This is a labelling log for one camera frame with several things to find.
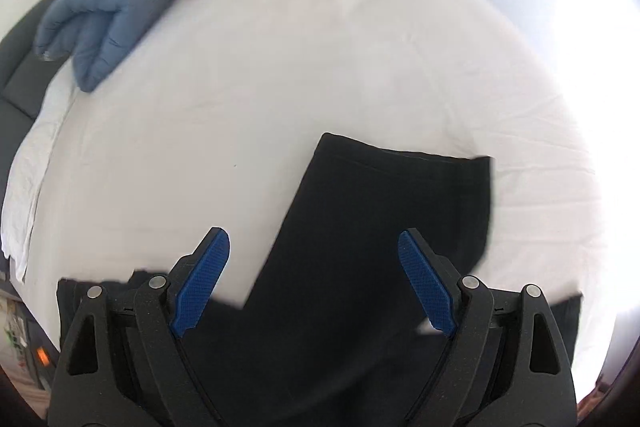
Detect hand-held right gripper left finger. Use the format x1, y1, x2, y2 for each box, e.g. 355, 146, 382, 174
47, 227, 231, 427

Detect blue rolled duvet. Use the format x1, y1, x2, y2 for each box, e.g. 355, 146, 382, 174
34, 0, 187, 94

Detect cluttered bedside shelf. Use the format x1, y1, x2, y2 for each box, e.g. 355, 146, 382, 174
0, 277, 57, 390

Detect white pillow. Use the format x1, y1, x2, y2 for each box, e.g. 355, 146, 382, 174
0, 67, 81, 283

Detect grey padded headboard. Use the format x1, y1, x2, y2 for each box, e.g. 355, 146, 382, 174
0, 0, 66, 208

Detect black pants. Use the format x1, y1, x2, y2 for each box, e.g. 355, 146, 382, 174
56, 132, 583, 427

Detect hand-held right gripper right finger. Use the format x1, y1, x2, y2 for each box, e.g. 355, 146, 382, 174
398, 228, 579, 427

